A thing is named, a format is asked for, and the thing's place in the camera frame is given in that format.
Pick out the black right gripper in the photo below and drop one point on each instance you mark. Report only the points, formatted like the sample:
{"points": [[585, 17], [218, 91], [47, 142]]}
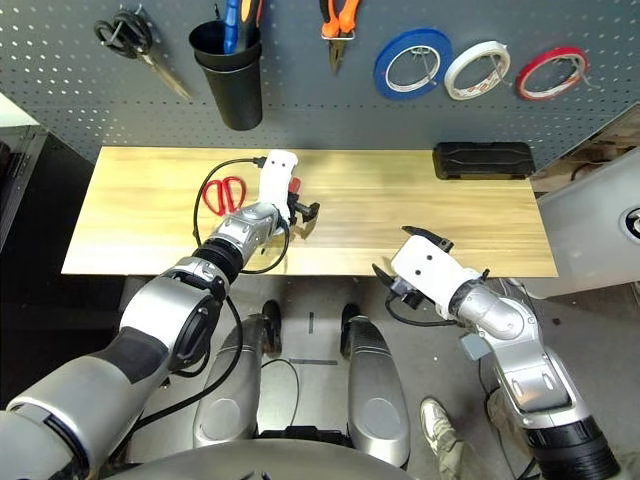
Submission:
{"points": [[407, 296]]}

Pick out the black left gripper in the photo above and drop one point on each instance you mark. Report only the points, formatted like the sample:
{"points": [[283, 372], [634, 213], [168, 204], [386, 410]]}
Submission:
{"points": [[296, 210]]}

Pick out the orange black needle-nose pliers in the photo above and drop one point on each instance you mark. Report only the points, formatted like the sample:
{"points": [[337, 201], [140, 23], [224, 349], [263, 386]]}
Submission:
{"points": [[340, 20]]}

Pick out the red tape roll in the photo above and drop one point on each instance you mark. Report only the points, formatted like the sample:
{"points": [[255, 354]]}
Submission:
{"points": [[524, 85]]}

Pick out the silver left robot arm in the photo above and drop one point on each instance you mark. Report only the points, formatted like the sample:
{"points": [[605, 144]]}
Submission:
{"points": [[150, 320]]}

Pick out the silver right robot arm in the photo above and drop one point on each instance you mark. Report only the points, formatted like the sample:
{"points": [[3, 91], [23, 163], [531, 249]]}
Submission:
{"points": [[530, 360]]}

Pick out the dark grey pegboard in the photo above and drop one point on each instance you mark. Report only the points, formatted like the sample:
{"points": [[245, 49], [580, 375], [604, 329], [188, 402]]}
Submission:
{"points": [[310, 120]]}

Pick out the small grey floor box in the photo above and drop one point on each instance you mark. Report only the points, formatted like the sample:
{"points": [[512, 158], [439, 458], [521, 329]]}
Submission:
{"points": [[475, 346]]}

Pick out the flat black plastic box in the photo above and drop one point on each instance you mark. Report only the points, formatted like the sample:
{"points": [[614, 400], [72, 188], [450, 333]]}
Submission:
{"points": [[482, 161]]}

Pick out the black plastic cup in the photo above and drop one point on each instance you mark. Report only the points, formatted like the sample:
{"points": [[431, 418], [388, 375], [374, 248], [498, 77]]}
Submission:
{"points": [[235, 100]]}

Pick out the silver right robot leg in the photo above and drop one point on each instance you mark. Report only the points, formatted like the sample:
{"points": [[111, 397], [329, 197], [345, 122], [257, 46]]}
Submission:
{"points": [[377, 390]]}

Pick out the silver robot leg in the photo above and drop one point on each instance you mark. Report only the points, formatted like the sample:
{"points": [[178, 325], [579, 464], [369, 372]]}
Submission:
{"points": [[230, 395], [377, 390]]}

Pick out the blue tape roll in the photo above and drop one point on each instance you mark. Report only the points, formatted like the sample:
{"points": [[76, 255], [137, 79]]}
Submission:
{"points": [[381, 77]]}

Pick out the person leg with shoe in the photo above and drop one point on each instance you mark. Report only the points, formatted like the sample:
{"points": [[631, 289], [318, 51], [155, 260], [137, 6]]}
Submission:
{"points": [[440, 425]]}

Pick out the light grey cabinet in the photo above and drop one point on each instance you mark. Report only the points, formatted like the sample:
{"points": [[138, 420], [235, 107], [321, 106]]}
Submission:
{"points": [[585, 235]]}

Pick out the white tape roll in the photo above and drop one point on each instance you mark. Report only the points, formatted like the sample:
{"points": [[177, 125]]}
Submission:
{"points": [[451, 82]]}

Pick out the metal peg hook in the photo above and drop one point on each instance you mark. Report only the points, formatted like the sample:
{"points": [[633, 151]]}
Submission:
{"points": [[501, 67], [125, 22], [585, 72], [425, 62]]}

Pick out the silver left robot leg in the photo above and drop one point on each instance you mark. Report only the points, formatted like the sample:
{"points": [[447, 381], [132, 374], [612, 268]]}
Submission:
{"points": [[230, 395]]}

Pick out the grey robot torso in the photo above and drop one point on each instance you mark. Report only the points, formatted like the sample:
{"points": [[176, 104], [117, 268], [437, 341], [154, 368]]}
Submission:
{"points": [[260, 462]]}

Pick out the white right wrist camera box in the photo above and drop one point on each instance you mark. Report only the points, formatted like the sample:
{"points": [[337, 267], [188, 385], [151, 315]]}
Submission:
{"points": [[430, 272]]}

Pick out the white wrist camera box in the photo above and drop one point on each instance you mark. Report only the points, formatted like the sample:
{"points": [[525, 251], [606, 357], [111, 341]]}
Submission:
{"points": [[276, 180], [430, 272]]}

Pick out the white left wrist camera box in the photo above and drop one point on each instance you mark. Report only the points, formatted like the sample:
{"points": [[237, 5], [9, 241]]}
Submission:
{"points": [[276, 180]]}

